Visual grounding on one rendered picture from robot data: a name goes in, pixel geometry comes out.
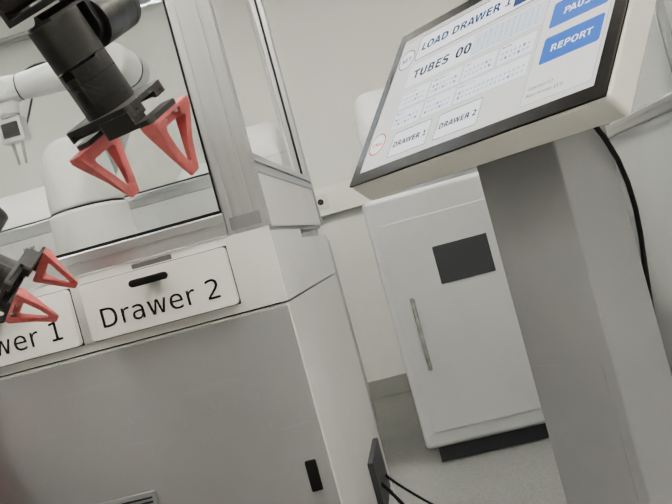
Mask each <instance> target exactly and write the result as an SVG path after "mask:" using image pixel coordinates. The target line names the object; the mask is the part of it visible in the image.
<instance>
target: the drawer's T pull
mask: <svg viewBox="0 0 672 504"><path fill-rule="evenodd" d="M167 277H168V274H167V272H165V271H163V272H159V273H156V274H152V275H148V276H145V277H141V278H137V279H134V280H130V281H129V283H128V285H129V287H131V288H133V287H137V286H141V285H144V284H148V283H152V282H155V281H159V280H163V279H166V278H167Z"/></svg>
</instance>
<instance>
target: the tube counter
mask: <svg viewBox="0 0 672 504"><path fill-rule="evenodd" d="M547 1H548V0H543V1H541V2H539V3H537V4H535V5H533V6H531V7H529V8H527V9H525V10H523V11H521V12H519V13H517V14H515V15H513V16H511V17H509V18H507V19H505V20H503V21H501V22H499V23H497V24H495V25H493V26H492V27H490V28H488V29H486V30H484V31H482V32H480V33H478V34H476V35H474V36H472V37H470V38H468V39H466V40H464V41H462V42H460V43H458V46H457V49H456V52H455V55H454V58H453V62H452V65H454V64H456V63H459V62H461V61H463V60H465V59H467V58H469V57H471V56H473V55H475V54H477V53H479V52H481V51H484V50H486V49H488V48H490V47H492V46H494V45H496V44H498V43H500V42H502V41H504V40H506V39H508V38H511V37H513V36H515V35H517V34H519V33H521V32H523V31H525V30H527V29H529V28H531V27H533V26H536V25H538V24H540V23H541V22H542V18H543V15H544V11H545V8H546V4H547ZM452 65H451V66H452Z"/></svg>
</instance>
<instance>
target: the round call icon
mask: <svg viewBox="0 0 672 504"><path fill-rule="evenodd" d="M388 133H389V130H388V131H386V132H383V133H381V134H379V135H376V136H374V137H373V139H372V142H371V145H370V148H369V151H368V154H367V156H366V159H367V158H370V157H372V156H375V155H378V154H380V153H382V150H383V147H384V144H385V142H386V139H387V136H388Z"/></svg>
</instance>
